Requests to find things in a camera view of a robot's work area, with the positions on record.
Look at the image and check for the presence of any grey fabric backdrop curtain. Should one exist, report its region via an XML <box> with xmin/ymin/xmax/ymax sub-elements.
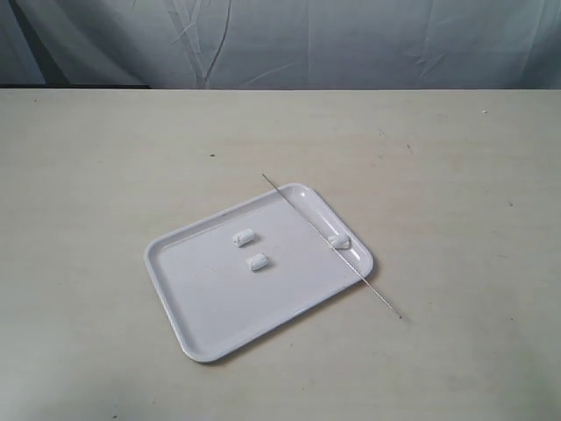
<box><xmin>1</xmin><ymin>0</ymin><xmax>560</xmax><ymax>89</ymax></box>

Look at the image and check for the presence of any thin metal skewer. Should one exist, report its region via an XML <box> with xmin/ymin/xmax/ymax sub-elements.
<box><xmin>261</xmin><ymin>172</ymin><xmax>405</xmax><ymax>320</ymax></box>

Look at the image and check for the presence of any white plastic tray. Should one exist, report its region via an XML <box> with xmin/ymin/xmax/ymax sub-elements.
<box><xmin>144</xmin><ymin>183</ymin><xmax>374</xmax><ymax>362</ymax></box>

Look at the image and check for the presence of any white marshmallow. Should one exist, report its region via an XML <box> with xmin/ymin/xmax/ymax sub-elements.
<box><xmin>232</xmin><ymin>228</ymin><xmax>255</xmax><ymax>247</ymax></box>
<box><xmin>246</xmin><ymin>253</ymin><xmax>269</xmax><ymax>272</ymax></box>
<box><xmin>328</xmin><ymin>233</ymin><xmax>351</xmax><ymax>250</ymax></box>

